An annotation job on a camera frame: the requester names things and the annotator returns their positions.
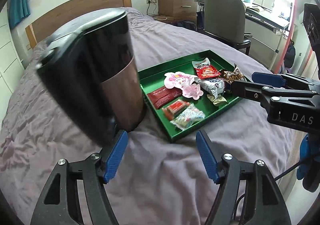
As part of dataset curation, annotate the red konjac snack pack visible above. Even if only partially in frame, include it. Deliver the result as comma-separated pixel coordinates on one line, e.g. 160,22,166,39
191,58,221,79

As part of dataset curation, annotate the pink My Melody snack pack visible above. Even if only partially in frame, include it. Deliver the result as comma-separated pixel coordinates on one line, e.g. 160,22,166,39
164,72,204,100

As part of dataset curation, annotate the right blue gloved hand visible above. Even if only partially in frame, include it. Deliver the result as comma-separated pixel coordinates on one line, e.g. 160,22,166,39
297,134,319,192

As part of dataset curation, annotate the brown patterned snack bag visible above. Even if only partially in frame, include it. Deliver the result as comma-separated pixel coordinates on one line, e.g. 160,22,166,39
221,64,247,84

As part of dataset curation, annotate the person in dark jacket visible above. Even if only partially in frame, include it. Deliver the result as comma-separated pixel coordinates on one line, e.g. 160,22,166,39
284,40,296,68

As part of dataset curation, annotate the small olive snack pack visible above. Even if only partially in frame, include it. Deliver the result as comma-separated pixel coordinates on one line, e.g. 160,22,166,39
207,94,227,106

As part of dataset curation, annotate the white blue snack bag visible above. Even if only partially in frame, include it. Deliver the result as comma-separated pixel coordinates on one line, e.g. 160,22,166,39
195,77,225,99

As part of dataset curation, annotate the white green candy pack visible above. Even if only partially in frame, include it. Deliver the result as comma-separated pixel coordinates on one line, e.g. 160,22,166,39
170,103,206,131

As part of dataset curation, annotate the white desk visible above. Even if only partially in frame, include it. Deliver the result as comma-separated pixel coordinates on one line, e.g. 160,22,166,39
243,2,289,72

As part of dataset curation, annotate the green snack tray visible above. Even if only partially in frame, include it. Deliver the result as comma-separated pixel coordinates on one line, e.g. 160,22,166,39
138,50,241,143

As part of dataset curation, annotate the small red orange snack pack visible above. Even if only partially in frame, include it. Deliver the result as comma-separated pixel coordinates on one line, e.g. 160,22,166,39
162,99,190,121

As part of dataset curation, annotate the grey office chair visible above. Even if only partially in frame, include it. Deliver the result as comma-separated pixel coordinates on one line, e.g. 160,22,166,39
203,0,251,55

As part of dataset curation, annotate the dark red flat snack pack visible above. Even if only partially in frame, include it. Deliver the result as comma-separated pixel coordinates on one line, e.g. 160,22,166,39
147,86,182,109

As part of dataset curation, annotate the purple duvet cover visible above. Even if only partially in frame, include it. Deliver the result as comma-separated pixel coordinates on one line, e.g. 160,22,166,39
1,8,300,224

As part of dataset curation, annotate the wooden drawer cabinet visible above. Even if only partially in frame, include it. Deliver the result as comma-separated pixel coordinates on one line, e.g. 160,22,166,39
158,0,197,17

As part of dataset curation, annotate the black and steel electric kettle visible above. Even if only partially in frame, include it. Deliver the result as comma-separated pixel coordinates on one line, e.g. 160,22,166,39
36,8,145,146

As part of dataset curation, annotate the white wardrobe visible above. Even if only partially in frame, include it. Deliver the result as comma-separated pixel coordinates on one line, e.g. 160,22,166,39
0,4,24,119

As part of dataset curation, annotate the wooden headboard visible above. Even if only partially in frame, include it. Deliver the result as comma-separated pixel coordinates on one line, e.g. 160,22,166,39
25,0,132,49

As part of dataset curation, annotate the teal curtain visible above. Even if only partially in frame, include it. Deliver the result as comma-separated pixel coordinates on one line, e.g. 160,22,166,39
8,0,30,30

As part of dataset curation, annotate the black cable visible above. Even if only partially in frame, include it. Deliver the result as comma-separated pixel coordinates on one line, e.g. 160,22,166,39
235,154,316,218

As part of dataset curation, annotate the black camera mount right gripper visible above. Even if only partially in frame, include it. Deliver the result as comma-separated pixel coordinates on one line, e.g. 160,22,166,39
303,3,319,52

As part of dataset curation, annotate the wall power socket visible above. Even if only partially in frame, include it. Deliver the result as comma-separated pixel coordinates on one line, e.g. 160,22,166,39
146,0,157,4

